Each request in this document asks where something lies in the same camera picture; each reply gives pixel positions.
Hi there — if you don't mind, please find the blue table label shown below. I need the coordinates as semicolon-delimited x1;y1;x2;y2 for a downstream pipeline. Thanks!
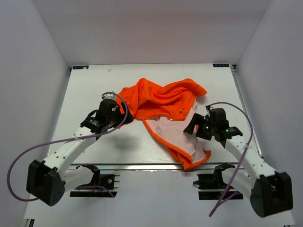
213;63;230;68
72;65;89;70

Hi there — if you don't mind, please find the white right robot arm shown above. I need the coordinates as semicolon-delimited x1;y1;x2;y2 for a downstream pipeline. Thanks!
184;106;293;218

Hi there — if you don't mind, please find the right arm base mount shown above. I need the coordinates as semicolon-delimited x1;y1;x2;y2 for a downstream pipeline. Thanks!
193;163;235;201

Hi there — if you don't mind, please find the orange jacket with pink lining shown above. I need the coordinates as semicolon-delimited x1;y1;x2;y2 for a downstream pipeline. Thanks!
116;78;211;170

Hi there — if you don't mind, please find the right blue table label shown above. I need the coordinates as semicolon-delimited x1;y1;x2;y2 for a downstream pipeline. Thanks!
213;63;230;68

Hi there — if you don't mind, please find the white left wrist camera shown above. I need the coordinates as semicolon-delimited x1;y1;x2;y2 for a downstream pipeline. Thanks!
101;92;116;101

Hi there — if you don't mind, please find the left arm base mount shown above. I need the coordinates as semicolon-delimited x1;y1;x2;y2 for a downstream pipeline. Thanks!
70;164;120;198

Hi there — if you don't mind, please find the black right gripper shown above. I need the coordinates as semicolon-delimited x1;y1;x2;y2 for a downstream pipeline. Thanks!
184;113;217;141

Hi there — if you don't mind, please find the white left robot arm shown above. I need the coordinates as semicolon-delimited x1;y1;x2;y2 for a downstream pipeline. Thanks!
26;97;133;206

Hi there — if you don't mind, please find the left blue table label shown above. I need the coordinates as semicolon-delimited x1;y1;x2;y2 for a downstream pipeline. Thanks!
72;65;89;70

